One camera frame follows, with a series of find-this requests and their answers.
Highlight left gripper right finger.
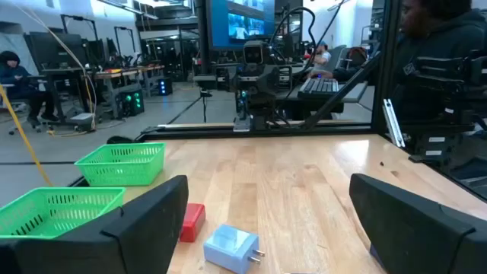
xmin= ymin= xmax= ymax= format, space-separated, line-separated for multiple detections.
xmin=349 ymin=173 xmax=487 ymax=274

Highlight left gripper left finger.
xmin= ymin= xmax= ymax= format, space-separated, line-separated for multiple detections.
xmin=0 ymin=174 xmax=189 ymax=274

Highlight red rectangular block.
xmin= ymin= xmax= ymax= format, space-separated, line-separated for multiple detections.
xmin=179 ymin=202 xmax=206 ymax=244

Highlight light blue power adapter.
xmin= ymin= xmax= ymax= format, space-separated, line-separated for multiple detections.
xmin=203 ymin=223 xmax=266 ymax=274

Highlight grey office chair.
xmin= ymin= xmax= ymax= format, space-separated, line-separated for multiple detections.
xmin=329 ymin=44 xmax=348 ymax=72

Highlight green plastic basket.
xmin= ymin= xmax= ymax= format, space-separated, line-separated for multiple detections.
xmin=0 ymin=186 xmax=126 ymax=240
xmin=74 ymin=142 xmax=167 ymax=187

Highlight black computer keyboard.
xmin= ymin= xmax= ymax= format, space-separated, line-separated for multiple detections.
xmin=298 ymin=77 xmax=340 ymax=96

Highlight person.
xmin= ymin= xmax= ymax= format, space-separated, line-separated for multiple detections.
xmin=391 ymin=0 xmax=487 ymax=123
xmin=0 ymin=50 xmax=60 ymax=129
xmin=306 ymin=40 xmax=333 ymax=79

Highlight black tripod stand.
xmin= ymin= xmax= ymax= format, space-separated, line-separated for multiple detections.
xmin=193 ymin=74 xmax=218 ymax=123

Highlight large computer monitor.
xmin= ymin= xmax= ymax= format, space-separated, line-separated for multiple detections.
xmin=206 ymin=0 xmax=275 ymax=52

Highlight black keyboard desk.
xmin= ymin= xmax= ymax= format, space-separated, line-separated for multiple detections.
xmin=276 ymin=81 xmax=369 ymax=115

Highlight computer tower blue lights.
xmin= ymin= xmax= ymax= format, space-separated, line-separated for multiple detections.
xmin=158 ymin=77 xmax=173 ymax=96

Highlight silver aluminium bar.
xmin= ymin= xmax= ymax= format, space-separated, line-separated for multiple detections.
xmin=382 ymin=97 xmax=406 ymax=148

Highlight computer tower green lights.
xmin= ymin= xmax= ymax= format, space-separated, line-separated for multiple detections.
xmin=119 ymin=89 xmax=145 ymax=117

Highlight wooden workbench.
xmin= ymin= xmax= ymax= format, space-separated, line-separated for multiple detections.
xmin=41 ymin=64 xmax=167 ymax=123

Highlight black background monitor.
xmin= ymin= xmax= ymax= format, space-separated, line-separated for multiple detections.
xmin=24 ymin=32 xmax=88 ymax=72

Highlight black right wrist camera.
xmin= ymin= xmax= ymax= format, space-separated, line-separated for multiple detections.
xmin=242 ymin=40 xmax=265 ymax=65

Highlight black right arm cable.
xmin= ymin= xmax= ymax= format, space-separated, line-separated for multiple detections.
xmin=268 ymin=5 xmax=317 ymax=100

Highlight yellow hanging cable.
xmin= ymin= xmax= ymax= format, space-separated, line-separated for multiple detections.
xmin=0 ymin=83 xmax=54 ymax=187

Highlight thin pale hanging cord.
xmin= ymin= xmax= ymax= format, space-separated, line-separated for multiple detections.
xmin=14 ymin=3 xmax=98 ymax=132

